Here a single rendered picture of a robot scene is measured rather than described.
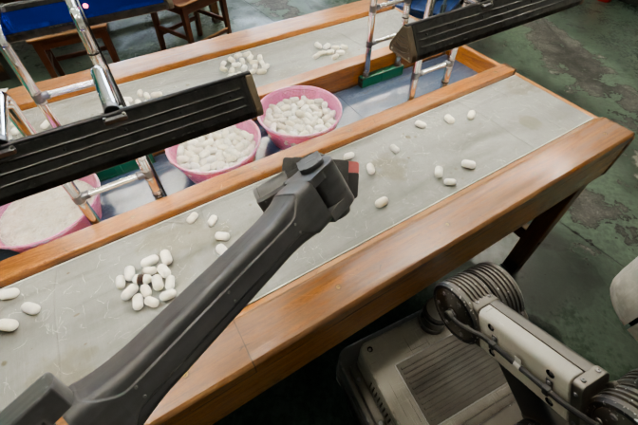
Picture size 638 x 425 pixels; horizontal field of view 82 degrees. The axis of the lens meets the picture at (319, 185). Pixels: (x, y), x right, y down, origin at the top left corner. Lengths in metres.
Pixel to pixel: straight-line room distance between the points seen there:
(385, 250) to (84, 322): 0.62
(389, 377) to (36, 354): 0.74
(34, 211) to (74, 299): 0.31
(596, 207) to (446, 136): 1.31
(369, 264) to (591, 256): 1.45
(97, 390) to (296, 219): 0.24
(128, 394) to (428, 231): 0.67
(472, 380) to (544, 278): 0.94
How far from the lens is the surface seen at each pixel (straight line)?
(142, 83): 1.47
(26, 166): 0.67
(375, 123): 1.13
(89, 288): 0.93
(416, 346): 1.06
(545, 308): 1.84
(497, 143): 1.20
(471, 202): 0.96
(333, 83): 1.38
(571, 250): 2.07
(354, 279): 0.78
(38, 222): 1.12
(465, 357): 1.08
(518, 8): 1.11
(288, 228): 0.42
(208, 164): 1.06
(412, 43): 0.86
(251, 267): 0.40
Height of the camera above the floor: 1.45
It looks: 48 degrees down
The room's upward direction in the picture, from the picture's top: straight up
